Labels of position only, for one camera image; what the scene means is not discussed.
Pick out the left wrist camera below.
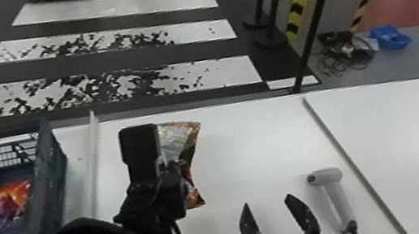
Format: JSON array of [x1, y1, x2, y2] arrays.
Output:
[[116, 120, 169, 188]]

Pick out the blue bag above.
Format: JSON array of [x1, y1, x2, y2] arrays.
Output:
[[366, 20, 415, 55]]

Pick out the orange snack packet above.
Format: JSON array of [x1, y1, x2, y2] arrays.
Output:
[[0, 177, 40, 232]]

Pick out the red snack packet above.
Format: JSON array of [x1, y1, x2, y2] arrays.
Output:
[[155, 116, 216, 213]]

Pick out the hand scanner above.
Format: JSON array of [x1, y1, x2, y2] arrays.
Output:
[[304, 163, 361, 234]]

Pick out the black floor cables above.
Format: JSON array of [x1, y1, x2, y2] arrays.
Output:
[[308, 24, 378, 81]]

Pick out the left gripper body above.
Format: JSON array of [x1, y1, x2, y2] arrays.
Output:
[[157, 158, 191, 223]]

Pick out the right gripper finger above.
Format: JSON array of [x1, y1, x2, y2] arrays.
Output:
[[235, 199, 273, 234], [283, 188, 323, 234]]

